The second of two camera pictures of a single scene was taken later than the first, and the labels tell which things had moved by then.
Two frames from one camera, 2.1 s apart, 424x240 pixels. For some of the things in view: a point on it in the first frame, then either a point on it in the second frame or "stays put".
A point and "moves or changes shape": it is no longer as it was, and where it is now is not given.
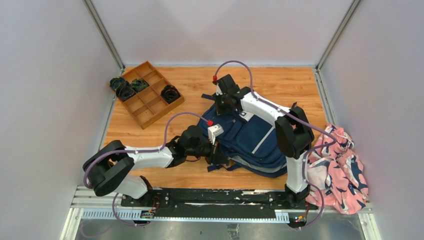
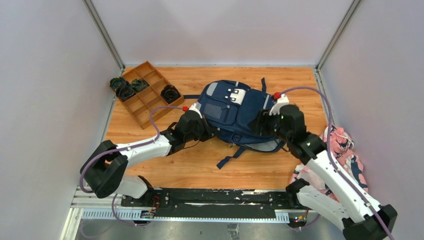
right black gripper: x=219 y=110 → x=261 y=119
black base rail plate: x=211 y=203 stays put
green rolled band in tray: x=139 y=84 stays put
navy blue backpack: x=250 y=141 moves or changes shape
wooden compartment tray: x=148 y=104 stays put
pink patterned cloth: x=338 y=172 stays put
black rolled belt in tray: x=170 y=94 stays put
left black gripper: x=216 y=156 → x=205 y=129
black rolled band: x=125 y=91 stays put
